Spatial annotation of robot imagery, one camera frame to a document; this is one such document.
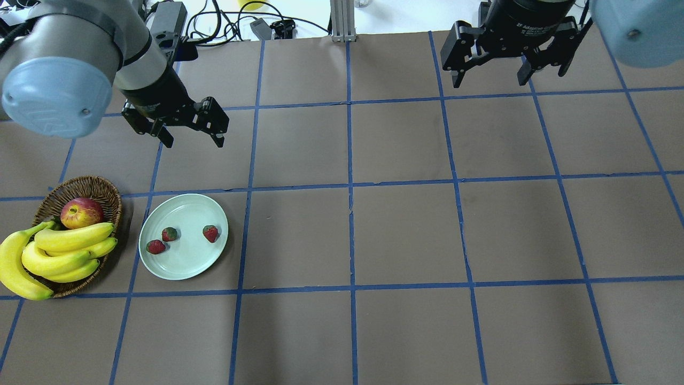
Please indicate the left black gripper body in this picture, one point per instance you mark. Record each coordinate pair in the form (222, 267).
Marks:
(158, 92)

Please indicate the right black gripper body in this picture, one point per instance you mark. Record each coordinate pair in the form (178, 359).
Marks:
(526, 21)

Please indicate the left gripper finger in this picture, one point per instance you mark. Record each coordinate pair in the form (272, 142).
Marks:
(144, 126)
(211, 119)

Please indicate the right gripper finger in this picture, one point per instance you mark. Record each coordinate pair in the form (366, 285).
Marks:
(465, 47)
(560, 52)

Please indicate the red strawberry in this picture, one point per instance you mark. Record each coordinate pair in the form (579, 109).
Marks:
(155, 247)
(169, 234)
(211, 233)

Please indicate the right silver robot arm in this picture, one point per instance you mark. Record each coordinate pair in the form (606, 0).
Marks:
(641, 34)

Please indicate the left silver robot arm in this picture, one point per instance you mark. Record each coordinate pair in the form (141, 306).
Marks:
(61, 64)

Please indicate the light green plate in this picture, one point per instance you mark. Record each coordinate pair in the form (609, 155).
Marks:
(191, 254)

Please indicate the black power brick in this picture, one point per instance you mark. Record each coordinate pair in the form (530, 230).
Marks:
(168, 19)

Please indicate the red apple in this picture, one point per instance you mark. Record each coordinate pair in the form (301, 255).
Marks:
(81, 212)

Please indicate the wicker fruit basket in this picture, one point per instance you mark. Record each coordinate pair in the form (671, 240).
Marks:
(94, 187)

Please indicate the yellow banana bunch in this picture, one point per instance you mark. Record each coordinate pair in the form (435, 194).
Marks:
(41, 262)

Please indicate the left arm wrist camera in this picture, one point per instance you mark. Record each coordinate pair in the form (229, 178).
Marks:
(175, 47)

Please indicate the aluminium frame post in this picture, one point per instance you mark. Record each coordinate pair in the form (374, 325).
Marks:
(343, 27)

